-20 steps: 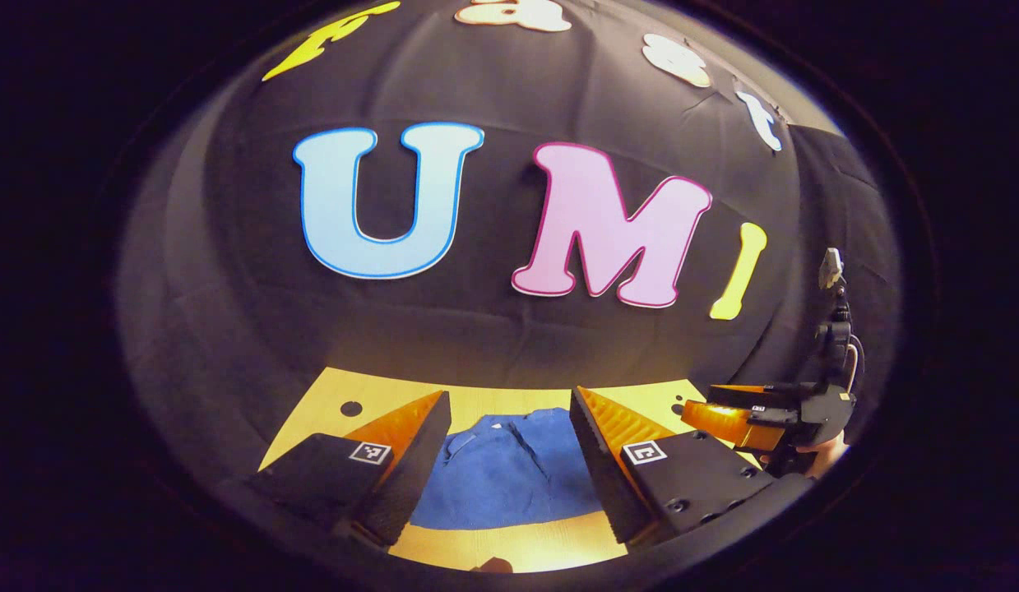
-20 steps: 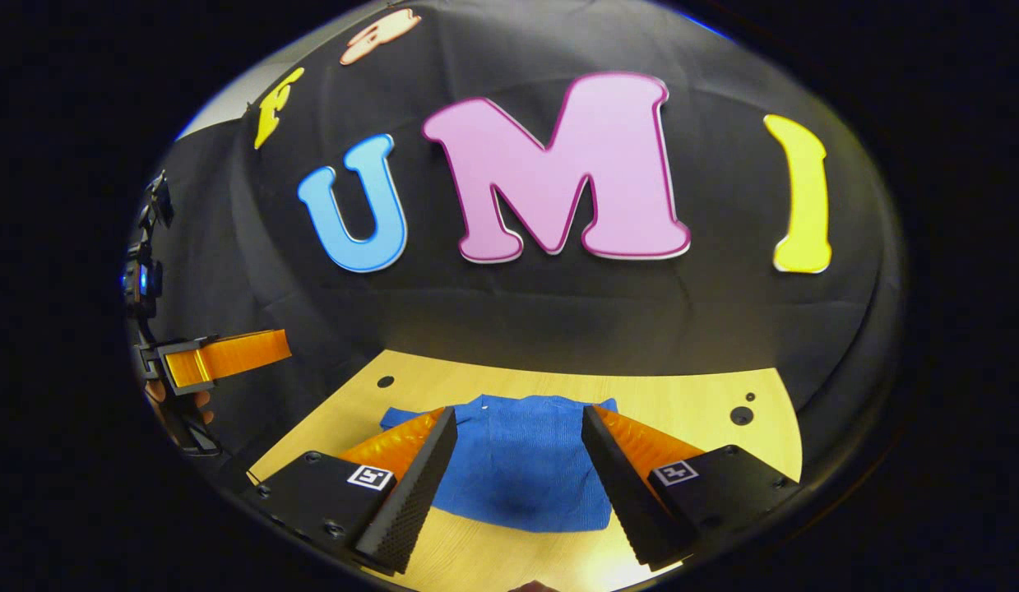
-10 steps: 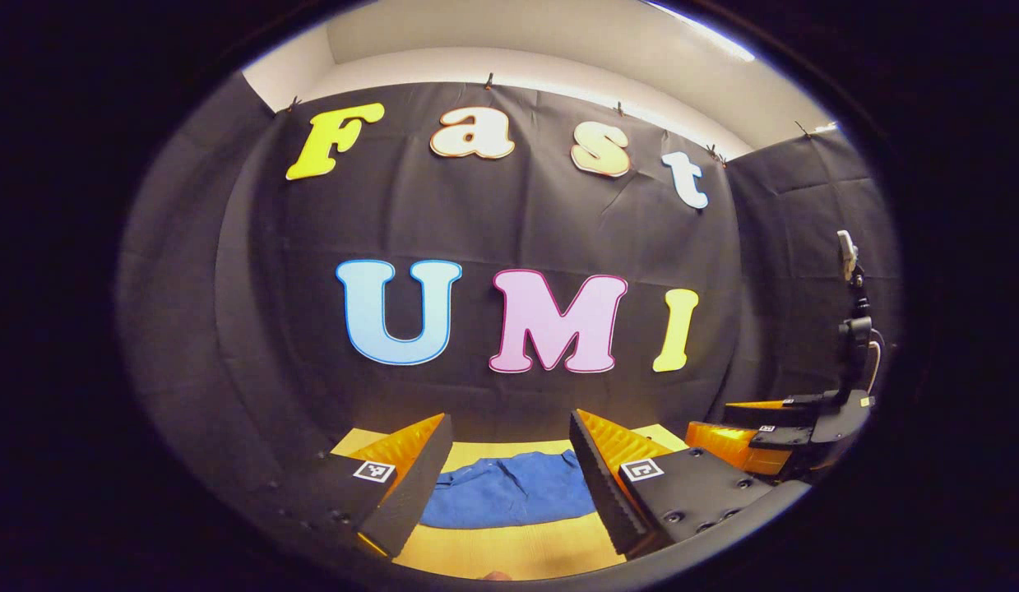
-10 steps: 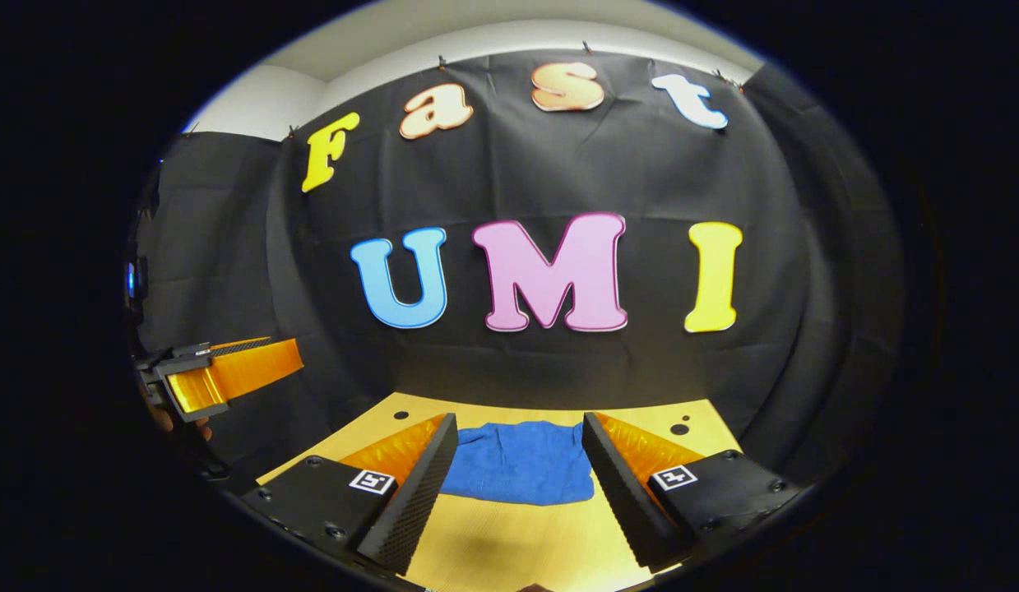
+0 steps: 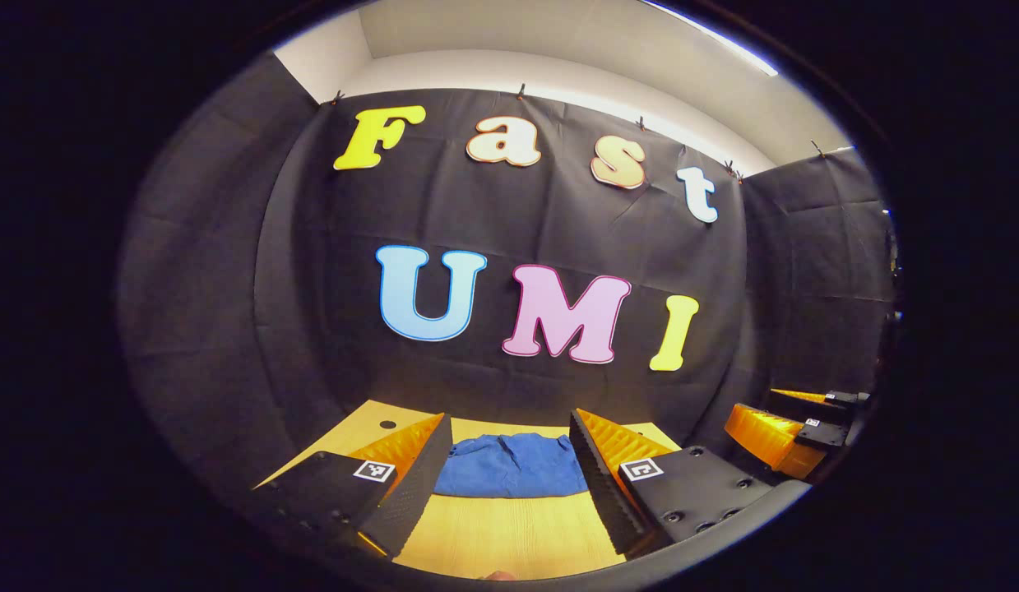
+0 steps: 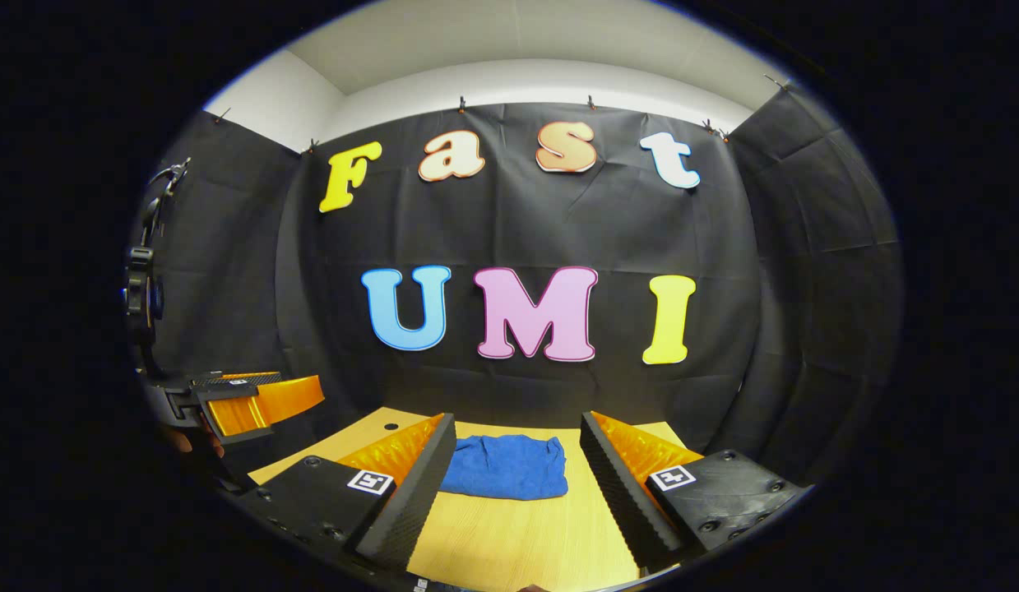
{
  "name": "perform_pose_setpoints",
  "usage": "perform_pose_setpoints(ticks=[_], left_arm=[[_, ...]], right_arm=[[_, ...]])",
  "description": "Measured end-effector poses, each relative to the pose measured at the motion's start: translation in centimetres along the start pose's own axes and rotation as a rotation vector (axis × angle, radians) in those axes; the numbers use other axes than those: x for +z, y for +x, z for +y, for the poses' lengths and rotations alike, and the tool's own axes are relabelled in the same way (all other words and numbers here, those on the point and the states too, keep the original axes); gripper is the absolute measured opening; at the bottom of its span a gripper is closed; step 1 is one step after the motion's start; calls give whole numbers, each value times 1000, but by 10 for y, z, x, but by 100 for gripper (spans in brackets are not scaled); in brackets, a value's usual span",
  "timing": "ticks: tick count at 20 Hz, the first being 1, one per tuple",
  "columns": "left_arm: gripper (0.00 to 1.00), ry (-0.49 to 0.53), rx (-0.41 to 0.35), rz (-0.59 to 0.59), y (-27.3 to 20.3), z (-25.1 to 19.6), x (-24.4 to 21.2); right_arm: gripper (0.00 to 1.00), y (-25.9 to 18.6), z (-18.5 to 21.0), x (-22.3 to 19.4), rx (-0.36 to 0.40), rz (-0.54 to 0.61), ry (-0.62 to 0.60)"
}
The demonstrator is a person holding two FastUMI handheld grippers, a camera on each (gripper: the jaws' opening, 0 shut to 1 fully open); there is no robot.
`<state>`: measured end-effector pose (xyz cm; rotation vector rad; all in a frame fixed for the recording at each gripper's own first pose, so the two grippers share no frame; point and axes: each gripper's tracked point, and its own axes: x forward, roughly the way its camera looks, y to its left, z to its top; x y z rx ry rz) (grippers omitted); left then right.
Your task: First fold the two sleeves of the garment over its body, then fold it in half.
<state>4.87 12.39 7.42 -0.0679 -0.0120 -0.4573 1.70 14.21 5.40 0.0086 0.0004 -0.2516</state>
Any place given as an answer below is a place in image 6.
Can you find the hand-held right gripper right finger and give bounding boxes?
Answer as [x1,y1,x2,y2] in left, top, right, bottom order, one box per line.
[579,409,810,574]

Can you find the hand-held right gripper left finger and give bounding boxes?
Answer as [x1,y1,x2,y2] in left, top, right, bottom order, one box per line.
[238,413,458,576]

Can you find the blue button shirt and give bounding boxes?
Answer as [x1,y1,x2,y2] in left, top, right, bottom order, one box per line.
[439,434,569,501]

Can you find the black backdrop cloth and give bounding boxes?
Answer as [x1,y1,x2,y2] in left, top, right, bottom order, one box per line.
[135,78,905,486]

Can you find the row of small cloth clips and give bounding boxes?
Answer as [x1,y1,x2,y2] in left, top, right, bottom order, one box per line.
[213,74,794,155]

